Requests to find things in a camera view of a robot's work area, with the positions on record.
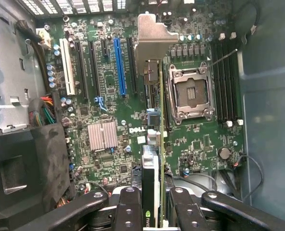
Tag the silver finned heat sink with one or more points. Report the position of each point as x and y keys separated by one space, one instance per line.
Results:
x=102 y=136

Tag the black plastic fan shroud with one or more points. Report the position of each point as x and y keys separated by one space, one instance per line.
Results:
x=17 y=154

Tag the black RAM slot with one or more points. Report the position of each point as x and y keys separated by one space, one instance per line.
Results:
x=222 y=84
x=215 y=84
x=228 y=84
x=235 y=84

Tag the white power connector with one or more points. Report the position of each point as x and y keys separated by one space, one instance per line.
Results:
x=43 y=38

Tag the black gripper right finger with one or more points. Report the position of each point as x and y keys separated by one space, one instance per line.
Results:
x=188 y=214

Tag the metal CPU socket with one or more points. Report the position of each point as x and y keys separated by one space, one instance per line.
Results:
x=193 y=91

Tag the open black PC case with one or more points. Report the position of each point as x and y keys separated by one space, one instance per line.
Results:
x=265 y=96

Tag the blue expansion slot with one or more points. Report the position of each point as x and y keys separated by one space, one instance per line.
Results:
x=119 y=67

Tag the long black expansion slot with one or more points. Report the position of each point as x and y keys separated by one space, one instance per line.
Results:
x=132 y=67
x=94 y=69
x=81 y=72

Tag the green Dell motherboard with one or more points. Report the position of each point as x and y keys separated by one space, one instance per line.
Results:
x=108 y=72

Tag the white expansion slot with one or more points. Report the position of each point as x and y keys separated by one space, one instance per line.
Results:
x=66 y=67

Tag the short black expansion slot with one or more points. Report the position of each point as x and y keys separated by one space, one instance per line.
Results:
x=104 y=48

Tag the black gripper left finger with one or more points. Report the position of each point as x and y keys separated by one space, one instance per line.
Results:
x=128 y=211

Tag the round coin battery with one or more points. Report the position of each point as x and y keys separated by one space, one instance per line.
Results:
x=224 y=153

